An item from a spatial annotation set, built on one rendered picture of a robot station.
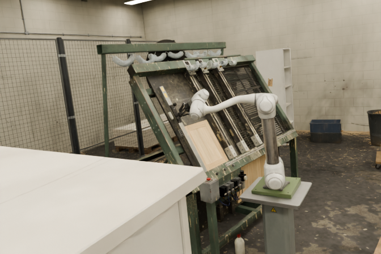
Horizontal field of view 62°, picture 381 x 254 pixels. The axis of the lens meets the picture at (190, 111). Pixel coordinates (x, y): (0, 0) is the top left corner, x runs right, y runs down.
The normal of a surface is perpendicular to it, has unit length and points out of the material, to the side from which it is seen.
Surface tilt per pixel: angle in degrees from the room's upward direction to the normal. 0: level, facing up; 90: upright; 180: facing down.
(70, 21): 90
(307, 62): 90
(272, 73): 90
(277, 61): 90
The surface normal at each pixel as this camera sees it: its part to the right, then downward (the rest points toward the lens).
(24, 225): -0.10, -0.98
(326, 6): -0.52, 0.18
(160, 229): 0.85, 0.00
